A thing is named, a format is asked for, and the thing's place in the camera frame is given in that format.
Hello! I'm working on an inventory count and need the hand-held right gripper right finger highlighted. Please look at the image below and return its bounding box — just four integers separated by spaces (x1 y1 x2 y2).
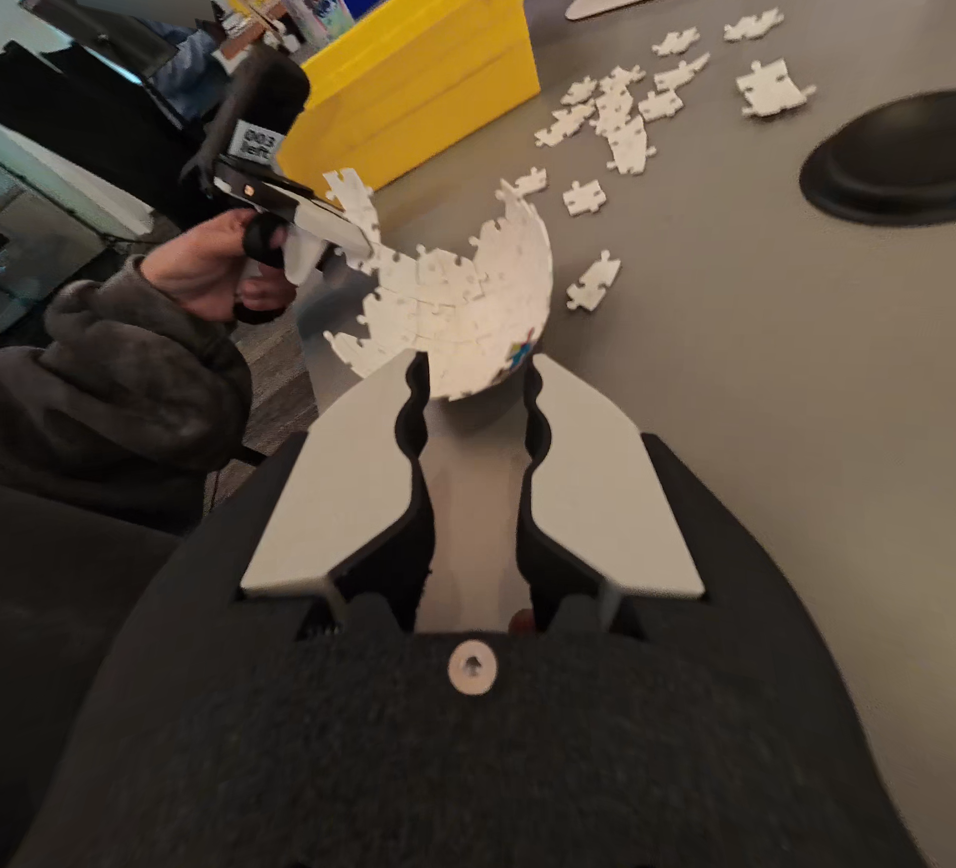
515 353 707 600

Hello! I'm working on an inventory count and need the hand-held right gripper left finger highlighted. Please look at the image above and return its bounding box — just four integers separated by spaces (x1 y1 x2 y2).
239 351 436 599

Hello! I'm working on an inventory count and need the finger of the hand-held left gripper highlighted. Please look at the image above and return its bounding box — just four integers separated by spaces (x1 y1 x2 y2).
293 199 376 267

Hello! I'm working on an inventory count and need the partly built puzzle ball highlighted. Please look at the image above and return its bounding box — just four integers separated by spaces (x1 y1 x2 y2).
321 168 555 402

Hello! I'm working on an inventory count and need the scatter of white puzzle pieces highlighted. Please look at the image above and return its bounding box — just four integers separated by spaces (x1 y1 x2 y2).
496 5 819 314

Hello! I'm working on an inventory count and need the person's left forearm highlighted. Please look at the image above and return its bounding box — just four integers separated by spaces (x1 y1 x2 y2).
0 255 255 534

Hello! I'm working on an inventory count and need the black round ball stand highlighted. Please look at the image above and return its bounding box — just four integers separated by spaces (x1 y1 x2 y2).
798 90 956 228

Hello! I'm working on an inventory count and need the person's left hand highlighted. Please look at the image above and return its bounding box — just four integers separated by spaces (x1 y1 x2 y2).
140 208 297 322

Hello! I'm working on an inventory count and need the yellow plastic bin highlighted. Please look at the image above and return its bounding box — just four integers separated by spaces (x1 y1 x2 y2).
275 0 542 195

